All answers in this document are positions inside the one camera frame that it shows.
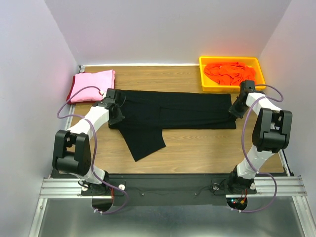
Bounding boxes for black t-shirt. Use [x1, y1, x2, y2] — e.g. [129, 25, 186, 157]
[109, 90, 236, 161]

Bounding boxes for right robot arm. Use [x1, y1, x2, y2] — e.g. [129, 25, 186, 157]
[227, 80, 293, 193]

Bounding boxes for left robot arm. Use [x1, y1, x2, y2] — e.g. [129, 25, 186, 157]
[52, 89, 126, 195]

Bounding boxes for orange t-shirt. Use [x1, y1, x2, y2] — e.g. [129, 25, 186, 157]
[204, 62, 256, 86]

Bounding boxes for pink folded t-shirt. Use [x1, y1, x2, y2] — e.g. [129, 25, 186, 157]
[66, 70, 116, 104]

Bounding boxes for yellow plastic bin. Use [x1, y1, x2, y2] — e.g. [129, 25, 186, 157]
[199, 56, 265, 93]

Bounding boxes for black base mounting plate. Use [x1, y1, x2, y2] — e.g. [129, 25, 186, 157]
[53, 174, 256, 210]

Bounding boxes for aluminium table edge rail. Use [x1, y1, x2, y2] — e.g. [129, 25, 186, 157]
[54, 65, 86, 170]

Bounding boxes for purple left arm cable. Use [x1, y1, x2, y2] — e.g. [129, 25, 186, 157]
[56, 85, 130, 215]

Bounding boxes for aluminium frame extrusion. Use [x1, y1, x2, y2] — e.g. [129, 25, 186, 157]
[39, 178, 81, 198]

